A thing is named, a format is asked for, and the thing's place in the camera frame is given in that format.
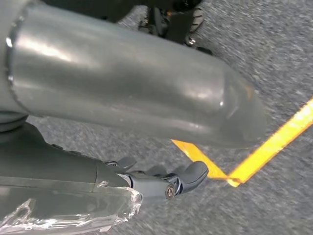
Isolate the yellow floor tape outline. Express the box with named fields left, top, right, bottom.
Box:
left=171, top=97, right=313, bottom=188

